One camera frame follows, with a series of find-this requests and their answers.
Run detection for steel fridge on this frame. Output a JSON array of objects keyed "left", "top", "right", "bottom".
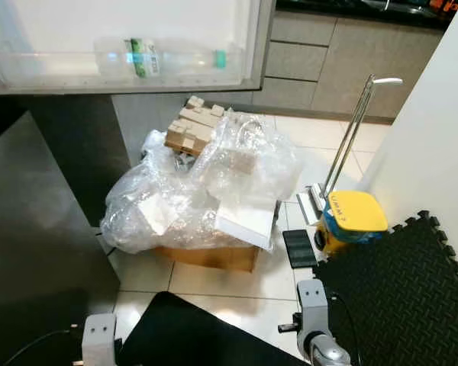
[{"left": 0, "top": 90, "right": 189, "bottom": 366}]

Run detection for clear fridge door shelf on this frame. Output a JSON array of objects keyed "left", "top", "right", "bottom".
[{"left": 0, "top": 42, "right": 254, "bottom": 87}]

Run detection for clear plastic wrap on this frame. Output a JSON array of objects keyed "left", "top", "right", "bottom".
[{"left": 98, "top": 109, "right": 304, "bottom": 255}]

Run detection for clear green-label water bottle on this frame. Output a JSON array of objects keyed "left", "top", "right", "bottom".
[{"left": 94, "top": 37, "right": 231, "bottom": 80}]

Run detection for brown pulp packing insert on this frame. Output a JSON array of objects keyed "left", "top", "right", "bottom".
[{"left": 163, "top": 95, "right": 227, "bottom": 158}]

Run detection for large brown cardboard box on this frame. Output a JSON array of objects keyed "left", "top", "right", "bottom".
[{"left": 151, "top": 242, "right": 261, "bottom": 274}]

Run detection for black flat pad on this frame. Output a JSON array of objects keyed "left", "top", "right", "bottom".
[{"left": 118, "top": 291, "right": 311, "bottom": 366}]

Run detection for white flat board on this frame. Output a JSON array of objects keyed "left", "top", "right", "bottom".
[{"left": 213, "top": 193, "right": 281, "bottom": 252}]

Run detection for small black plate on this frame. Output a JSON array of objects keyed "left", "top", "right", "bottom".
[{"left": 282, "top": 228, "right": 321, "bottom": 270}]

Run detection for yellow-lid blue container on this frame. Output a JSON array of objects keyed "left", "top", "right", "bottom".
[{"left": 316, "top": 188, "right": 389, "bottom": 257}]

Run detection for grey kitchen cabinets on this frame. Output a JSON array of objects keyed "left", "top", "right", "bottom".
[{"left": 250, "top": 0, "right": 450, "bottom": 124}]

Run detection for black interlocking foam mat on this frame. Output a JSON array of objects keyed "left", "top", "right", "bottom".
[{"left": 311, "top": 210, "right": 458, "bottom": 366}]

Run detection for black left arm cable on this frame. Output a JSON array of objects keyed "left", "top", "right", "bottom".
[{"left": 3, "top": 327, "right": 85, "bottom": 366}]

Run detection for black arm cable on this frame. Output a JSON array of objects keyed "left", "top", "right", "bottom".
[
  {"left": 328, "top": 293, "right": 365, "bottom": 366},
  {"left": 3, "top": 327, "right": 85, "bottom": 366}
]

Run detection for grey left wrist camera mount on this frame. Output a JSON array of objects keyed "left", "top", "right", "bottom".
[{"left": 81, "top": 313, "right": 120, "bottom": 366}]

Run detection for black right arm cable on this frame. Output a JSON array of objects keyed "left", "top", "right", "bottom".
[{"left": 328, "top": 293, "right": 365, "bottom": 366}]

